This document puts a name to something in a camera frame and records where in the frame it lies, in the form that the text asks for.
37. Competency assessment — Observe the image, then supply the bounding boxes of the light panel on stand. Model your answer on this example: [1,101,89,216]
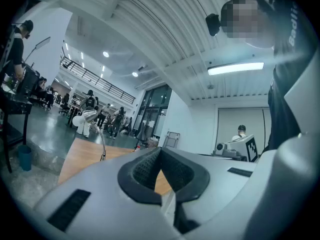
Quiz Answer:
[23,36,52,64]

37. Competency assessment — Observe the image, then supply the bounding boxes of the person's head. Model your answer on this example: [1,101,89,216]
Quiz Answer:
[221,0,276,50]

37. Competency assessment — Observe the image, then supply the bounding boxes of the silver desk lamp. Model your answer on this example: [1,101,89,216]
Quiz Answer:
[82,109,107,162]

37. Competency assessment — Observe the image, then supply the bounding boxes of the grey folding cart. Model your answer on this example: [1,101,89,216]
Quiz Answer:
[162,131,181,149]

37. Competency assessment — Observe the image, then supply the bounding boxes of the person's black t-shirt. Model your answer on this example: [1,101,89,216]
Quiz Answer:
[249,0,316,155]

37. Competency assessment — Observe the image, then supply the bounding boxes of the black head-worn camera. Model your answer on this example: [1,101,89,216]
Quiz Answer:
[205,13,222,37]

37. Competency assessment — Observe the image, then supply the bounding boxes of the black balcony railing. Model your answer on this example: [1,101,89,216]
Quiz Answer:
[59,55,137,107]

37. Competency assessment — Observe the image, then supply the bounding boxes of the long ceiling light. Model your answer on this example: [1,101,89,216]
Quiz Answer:
[207,61,265,76]

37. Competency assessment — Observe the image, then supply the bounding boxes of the black work table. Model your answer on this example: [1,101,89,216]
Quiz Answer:
[0,88,34,174]

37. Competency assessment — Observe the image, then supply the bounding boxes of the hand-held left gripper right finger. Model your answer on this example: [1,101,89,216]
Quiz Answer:
[159,146,260,235]

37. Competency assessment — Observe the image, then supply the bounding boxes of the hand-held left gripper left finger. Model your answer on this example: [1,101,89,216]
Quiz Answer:
[32,145,182,240]

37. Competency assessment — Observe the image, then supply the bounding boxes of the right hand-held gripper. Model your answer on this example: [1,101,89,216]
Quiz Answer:
[212,133,261,163]

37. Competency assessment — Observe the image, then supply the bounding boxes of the black framed glass door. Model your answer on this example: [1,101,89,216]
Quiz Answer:
[132,83,173,139]

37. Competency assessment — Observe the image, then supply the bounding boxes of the teal waste bin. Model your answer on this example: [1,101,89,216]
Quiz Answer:
[17,144,33,172]

